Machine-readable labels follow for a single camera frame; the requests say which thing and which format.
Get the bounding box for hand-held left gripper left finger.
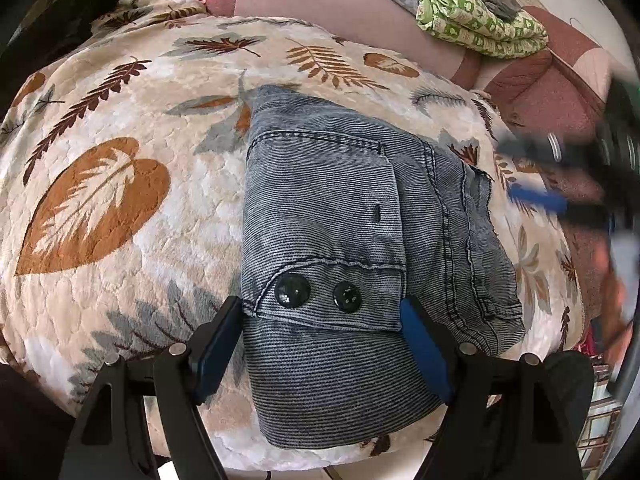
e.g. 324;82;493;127
57;295;244;480

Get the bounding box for black garment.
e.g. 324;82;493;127
15;0;126;61

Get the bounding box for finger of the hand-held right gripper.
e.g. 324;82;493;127
506;184;617;227
499;132;606;167

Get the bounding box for grey-blue denim pants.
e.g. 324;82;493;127
240;84;526;450

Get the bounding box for cream leaf-printed blanket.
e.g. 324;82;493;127
0;0;586;471

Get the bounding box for green printed cloth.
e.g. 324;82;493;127
415;0;548;58

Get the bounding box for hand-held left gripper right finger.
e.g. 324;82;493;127
400;296;586;480

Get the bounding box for person's right forearm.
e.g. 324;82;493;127
595;250;633;351

